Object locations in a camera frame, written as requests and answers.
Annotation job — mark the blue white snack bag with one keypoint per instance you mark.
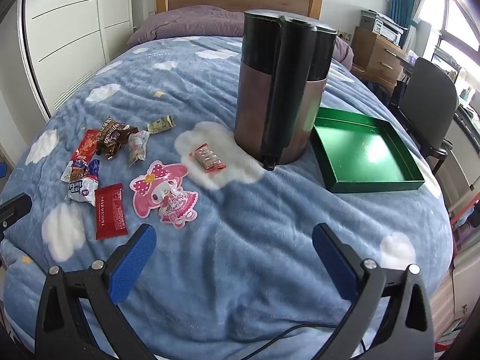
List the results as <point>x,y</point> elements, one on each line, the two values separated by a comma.
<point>82,181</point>

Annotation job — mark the green tray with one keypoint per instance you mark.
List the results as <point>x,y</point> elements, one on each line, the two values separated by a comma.
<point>359,154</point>

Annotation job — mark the black and bronze kettle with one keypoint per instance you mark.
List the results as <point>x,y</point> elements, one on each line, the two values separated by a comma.
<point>275,114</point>

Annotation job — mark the wall power socket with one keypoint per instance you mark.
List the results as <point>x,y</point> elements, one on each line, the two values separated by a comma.
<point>345,36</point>

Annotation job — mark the olive green candy packet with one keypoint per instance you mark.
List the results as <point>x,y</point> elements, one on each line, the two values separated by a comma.
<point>161,125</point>

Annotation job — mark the dark red snack bar wrapper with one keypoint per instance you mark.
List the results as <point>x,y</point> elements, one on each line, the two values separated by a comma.
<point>109,211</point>

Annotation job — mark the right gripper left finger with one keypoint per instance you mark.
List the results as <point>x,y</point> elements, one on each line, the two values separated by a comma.
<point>62,331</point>

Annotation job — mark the black office chair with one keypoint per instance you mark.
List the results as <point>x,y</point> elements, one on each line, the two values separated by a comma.
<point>425,106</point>

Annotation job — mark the grey printer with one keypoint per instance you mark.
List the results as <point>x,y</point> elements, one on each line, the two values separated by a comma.
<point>381,25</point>

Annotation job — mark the orange wafer biscuit packet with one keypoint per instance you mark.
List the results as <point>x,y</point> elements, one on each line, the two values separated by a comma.
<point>207,158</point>

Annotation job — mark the white wardrobe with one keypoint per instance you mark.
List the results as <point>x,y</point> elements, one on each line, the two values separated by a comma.
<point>68,41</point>

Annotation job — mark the red spicy strip packet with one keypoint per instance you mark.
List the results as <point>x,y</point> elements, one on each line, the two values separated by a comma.
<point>87,147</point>

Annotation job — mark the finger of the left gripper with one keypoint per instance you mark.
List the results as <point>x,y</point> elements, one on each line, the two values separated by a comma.
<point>13,210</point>

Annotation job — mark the purple duvet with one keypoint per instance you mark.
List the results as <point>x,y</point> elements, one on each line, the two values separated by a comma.
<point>195,22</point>

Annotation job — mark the blue cloud-pattern blanket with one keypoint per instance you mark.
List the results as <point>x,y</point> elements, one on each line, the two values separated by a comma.
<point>243,278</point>

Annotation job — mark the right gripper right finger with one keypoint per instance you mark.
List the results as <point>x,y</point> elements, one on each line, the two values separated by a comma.
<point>406,330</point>

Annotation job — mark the pink My Melody snack pouch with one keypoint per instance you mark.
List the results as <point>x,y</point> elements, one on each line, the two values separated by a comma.
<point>161,190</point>

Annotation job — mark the brown oat snack bag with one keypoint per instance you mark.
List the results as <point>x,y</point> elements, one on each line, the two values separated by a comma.
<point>113,136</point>

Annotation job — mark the wooden drawer cabinet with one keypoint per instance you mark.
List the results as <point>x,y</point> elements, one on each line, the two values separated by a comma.
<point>375,58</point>

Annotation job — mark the white desk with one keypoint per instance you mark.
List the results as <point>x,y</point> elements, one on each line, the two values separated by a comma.
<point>459,174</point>

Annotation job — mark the clear pastel candy bag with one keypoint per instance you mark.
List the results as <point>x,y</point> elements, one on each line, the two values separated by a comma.
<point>137,144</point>

